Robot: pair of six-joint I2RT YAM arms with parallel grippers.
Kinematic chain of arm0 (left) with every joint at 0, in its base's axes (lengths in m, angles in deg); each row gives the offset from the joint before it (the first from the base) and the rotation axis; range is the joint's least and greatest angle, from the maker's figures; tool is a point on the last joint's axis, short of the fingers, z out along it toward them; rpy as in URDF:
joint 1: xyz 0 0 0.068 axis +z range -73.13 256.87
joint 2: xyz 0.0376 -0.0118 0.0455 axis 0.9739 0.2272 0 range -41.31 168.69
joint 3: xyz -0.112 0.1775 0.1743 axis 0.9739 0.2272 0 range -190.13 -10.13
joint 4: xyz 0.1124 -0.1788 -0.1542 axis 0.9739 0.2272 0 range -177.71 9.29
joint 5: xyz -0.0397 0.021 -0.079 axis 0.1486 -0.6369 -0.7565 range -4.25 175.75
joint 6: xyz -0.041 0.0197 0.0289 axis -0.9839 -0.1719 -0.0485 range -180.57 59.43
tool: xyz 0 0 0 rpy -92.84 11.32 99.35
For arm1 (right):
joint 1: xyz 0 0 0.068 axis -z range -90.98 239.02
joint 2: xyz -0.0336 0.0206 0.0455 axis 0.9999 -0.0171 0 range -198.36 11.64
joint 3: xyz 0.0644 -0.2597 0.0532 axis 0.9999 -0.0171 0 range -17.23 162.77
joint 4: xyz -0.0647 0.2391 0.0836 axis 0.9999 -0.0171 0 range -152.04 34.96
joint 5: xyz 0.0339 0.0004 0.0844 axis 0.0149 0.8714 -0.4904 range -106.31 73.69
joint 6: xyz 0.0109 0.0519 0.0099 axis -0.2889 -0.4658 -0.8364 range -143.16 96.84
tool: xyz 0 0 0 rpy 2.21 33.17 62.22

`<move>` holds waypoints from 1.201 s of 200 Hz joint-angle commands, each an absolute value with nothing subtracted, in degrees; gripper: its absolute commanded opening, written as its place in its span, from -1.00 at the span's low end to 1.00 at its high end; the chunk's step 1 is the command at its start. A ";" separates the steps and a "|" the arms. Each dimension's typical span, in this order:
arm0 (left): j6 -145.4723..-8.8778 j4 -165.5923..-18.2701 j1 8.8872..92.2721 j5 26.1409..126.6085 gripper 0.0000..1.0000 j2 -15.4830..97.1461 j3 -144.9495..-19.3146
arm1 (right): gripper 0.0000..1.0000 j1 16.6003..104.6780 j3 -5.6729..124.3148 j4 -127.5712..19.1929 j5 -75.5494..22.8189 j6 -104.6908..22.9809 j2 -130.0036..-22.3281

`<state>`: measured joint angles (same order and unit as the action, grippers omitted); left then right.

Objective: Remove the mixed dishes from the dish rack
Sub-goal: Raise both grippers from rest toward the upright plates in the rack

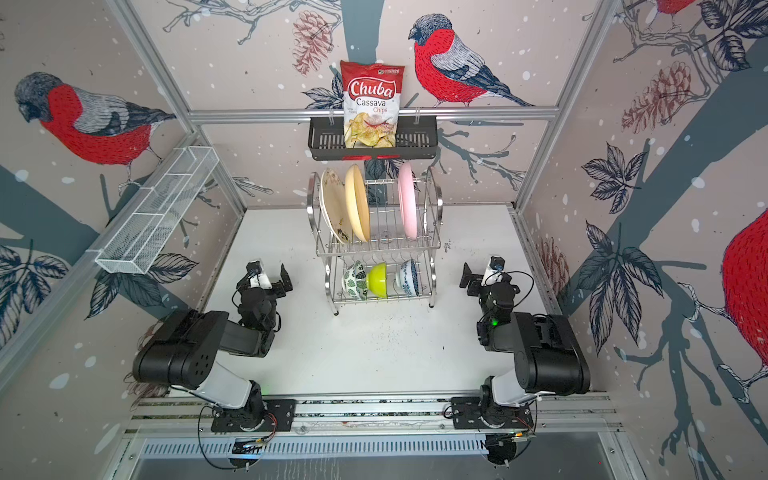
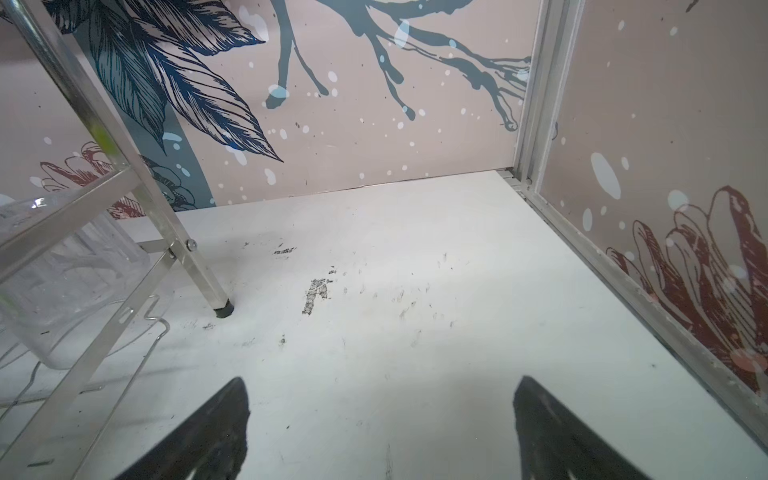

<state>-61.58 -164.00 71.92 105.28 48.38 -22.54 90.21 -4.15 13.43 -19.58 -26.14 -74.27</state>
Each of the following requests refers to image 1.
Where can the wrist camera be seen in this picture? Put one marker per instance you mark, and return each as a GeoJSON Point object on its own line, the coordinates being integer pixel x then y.
{"type": "Point", "coordinates": [256, 275]}
{"type": "Point", "coordinates": [494, 270]}

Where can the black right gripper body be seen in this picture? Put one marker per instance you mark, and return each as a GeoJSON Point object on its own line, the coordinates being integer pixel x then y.
{"type": "Point", "coordinates": [485, 286]}

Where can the white wire wall basket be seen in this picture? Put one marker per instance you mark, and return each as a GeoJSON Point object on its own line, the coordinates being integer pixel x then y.
{"type": "Point", "coordinates": [142, 236]}

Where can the green leaf pattern bowl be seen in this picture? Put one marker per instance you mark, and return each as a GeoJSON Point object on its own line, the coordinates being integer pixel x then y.
{"type": "Point", "coordinates": [355, 285]}

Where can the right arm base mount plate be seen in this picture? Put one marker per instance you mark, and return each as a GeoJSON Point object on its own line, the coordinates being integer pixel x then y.
{"type": "Point", "coordinates": [474, 413]}

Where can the white floral plate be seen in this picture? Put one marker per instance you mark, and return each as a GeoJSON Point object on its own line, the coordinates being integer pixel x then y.
{"type": "Point", "coordinates": [332, 196]}

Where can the lime green bowl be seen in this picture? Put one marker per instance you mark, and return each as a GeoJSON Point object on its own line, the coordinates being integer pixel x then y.
{"type": "Point", "coordinates": [377, 281]}

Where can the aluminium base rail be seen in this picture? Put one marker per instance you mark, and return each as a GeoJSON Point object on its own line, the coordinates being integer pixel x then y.
{"type": "Point", "coordinates": [436, 412]}

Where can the Chuba cassava chips bag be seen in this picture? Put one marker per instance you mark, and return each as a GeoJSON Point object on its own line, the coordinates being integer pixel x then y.
{"type": "Point", "coordinates": [371, 97]}

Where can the pink plate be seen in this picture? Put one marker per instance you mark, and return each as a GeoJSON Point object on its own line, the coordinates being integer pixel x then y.
{"type": "Point", "coordinates": [407, 201]}

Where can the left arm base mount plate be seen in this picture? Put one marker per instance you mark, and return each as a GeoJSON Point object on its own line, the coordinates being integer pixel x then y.
{"type": "Point", "coordinates": [262, 416]}

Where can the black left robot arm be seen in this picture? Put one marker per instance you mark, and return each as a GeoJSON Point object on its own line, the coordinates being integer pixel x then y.
{"type": "Point", "coordinates": [182, 355]}

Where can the black wall basket shelf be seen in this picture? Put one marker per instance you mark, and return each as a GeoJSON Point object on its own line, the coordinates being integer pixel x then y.
{"type": "Point", "coordinates": [412, 138]}

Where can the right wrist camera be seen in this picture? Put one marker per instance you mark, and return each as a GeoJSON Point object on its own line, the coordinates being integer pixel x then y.
{"type": "Point", "coordinates": [494, 270]}

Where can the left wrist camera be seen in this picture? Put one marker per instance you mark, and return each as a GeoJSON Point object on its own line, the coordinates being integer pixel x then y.
{"type": "Point", "coordinates": [256, 275]}

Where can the yellow plate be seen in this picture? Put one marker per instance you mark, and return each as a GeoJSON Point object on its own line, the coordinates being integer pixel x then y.
{"type": "Point", "coordinates": [357, 203]}

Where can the blue floral white bowl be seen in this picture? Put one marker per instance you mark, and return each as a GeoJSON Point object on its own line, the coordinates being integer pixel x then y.
{"type": "Point", "coordinates": [406, 279]}

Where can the silver two-tier dish rack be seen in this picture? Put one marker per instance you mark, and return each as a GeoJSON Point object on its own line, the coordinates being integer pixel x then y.
{"type": "Point", "coordinates": [388, 243]}

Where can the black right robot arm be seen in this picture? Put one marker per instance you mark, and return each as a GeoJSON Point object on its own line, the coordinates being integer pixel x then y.
{"type": "Point", "coordinates": [546, 358]}

